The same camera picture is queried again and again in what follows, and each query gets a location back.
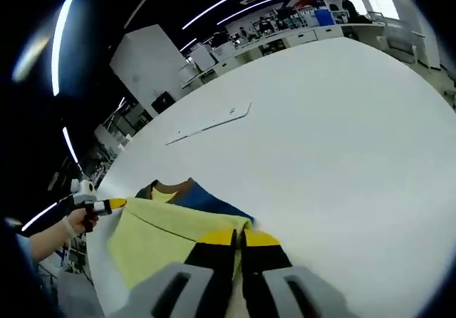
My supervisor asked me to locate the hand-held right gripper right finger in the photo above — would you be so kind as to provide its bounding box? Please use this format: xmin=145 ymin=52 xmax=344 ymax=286
xmin=242 ymin=229 xmax=357 ymax=318

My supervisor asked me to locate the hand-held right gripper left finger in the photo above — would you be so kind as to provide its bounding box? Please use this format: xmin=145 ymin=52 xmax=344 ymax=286
xmin=106 ymin=228 xmax=238 ymax=318

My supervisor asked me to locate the yellow black blue garment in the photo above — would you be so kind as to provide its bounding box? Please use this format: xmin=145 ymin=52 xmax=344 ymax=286
xmin=108 ymin=177 xmax=258 ymax=318

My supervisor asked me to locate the white template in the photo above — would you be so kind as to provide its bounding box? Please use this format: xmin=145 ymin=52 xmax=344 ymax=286
xmin=165 ymin=101 xmax=253 ymax=146

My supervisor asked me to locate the person's left hand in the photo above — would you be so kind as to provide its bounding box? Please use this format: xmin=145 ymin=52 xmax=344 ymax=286
xmin=63 ymin=210 xmax=88 ymax=239

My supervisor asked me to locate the black panel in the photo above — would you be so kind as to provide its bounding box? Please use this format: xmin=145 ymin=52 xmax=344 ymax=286
xmin=151 ymin=91 xmax=176 ymax=114

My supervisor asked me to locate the white board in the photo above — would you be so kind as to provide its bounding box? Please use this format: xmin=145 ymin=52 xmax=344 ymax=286
xmin=194 ymin=45 xmax=217 ymax=71

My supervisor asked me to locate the white office desk row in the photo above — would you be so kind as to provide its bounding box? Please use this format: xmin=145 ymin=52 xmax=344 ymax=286
xmin=177 ymin=21 xmax=386 ymax=88

